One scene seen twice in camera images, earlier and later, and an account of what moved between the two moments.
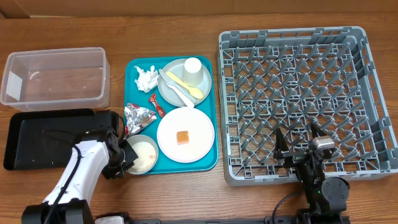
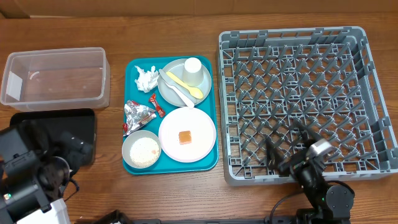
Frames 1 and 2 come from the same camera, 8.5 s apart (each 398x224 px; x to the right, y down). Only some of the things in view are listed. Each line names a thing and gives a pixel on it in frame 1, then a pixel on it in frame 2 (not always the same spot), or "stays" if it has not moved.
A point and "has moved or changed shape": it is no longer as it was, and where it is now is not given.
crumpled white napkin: (147, 80) stays
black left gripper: (109, 171) to (76, 155)
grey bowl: (146, 149) has moved or changed shape
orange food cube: (182, 138) stays
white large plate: (185, 135) stays
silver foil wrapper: (137, 118) stays
